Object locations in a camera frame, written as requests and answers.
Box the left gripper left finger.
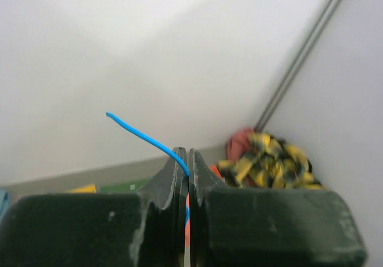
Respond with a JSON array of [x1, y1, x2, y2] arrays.
[[1, 159, 187, 266]]

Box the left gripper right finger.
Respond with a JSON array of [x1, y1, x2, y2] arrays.
[[188, 149, 367, 266]]

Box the green plastic bin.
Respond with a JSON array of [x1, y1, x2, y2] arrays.
[[99, 178, 150, 193]]

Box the red plastic bin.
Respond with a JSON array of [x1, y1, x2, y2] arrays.
[[209, 165, 224, 181]]

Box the yellow plastic bin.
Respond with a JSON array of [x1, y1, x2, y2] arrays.
[[67, 184, 96, 193]]

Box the yellow plaid shirt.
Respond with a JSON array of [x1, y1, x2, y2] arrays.
[[216, 131, 325, 190]]

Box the pink cloth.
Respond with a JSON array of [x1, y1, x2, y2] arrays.
[[226, 128, 254, 162]]

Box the right aluminium frame post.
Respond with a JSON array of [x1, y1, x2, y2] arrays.
[[254, 0, 342, 131]]

